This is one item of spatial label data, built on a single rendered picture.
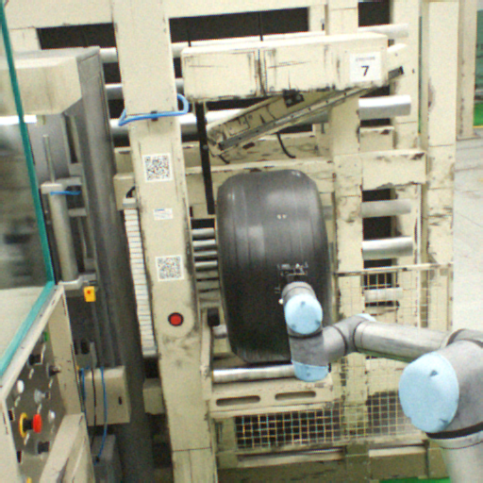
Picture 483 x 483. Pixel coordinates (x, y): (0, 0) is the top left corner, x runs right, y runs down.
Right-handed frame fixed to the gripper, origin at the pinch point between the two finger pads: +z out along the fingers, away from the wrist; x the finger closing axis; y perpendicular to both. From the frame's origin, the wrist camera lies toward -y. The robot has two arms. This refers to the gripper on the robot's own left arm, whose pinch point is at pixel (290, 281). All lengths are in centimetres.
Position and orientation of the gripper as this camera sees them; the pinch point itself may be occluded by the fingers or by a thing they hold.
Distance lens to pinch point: 185.3
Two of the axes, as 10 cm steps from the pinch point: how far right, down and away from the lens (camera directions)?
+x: -10.0, 0.8, -0.1
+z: -0.3, -2.2, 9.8
